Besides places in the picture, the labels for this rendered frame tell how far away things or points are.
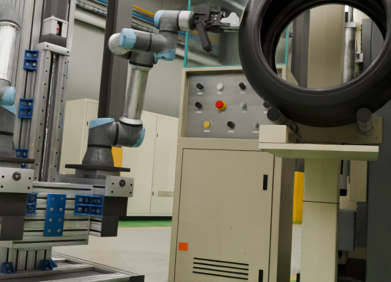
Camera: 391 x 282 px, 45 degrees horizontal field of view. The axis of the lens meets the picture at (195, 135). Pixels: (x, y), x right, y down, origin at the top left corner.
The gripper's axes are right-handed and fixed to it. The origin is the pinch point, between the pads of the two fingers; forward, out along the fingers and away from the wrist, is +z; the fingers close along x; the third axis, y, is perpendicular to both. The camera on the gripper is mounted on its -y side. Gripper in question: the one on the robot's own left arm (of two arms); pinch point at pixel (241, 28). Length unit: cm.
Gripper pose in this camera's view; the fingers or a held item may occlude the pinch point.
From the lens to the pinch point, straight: 178.3
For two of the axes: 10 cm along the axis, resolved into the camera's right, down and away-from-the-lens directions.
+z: 9.2, 1.3, -3.7
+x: 3.5, 1.4, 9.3
